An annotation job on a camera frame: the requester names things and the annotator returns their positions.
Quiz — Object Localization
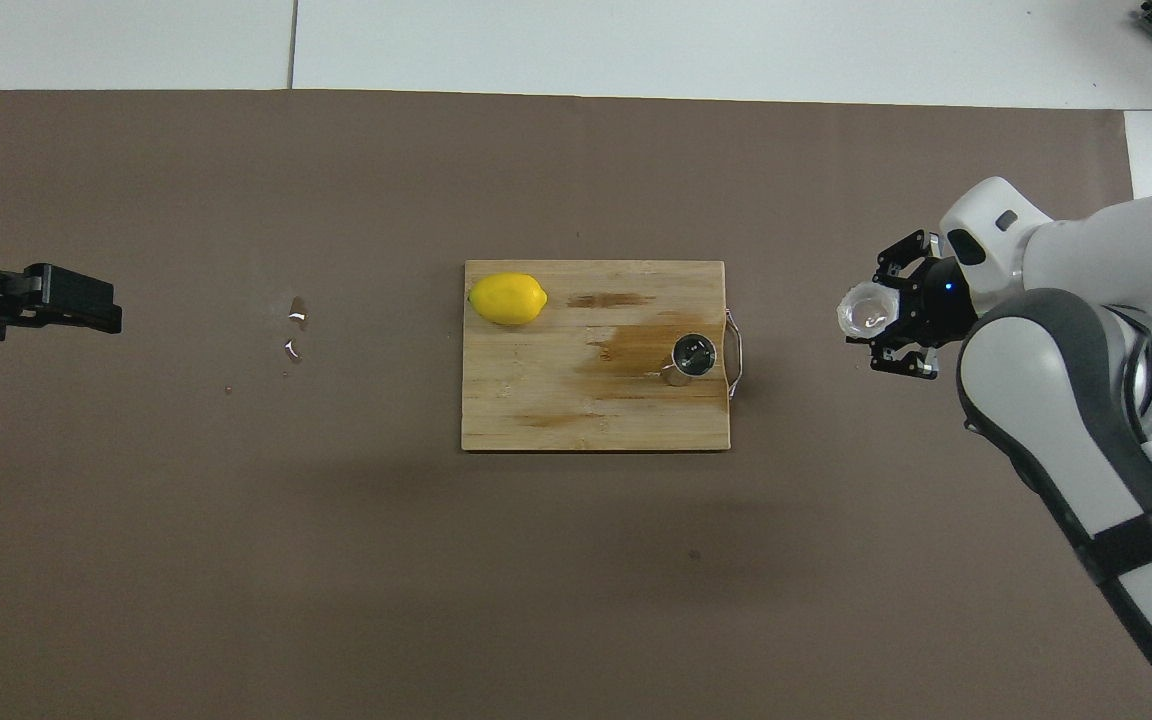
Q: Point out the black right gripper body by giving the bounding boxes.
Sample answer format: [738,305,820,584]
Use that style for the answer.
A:
[906,258,978,347]

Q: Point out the steel jigger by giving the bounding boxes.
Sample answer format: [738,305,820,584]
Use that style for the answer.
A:
[661,333,718,388]

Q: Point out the wooden cutting board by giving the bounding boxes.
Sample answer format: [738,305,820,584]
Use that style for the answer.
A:
[461,260,745,453]

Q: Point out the yellow lemon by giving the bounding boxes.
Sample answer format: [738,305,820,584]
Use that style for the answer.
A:
[468,272,549,326]

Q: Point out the brown table mat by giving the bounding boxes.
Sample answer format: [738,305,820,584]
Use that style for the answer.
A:
[0,88,1152,720]

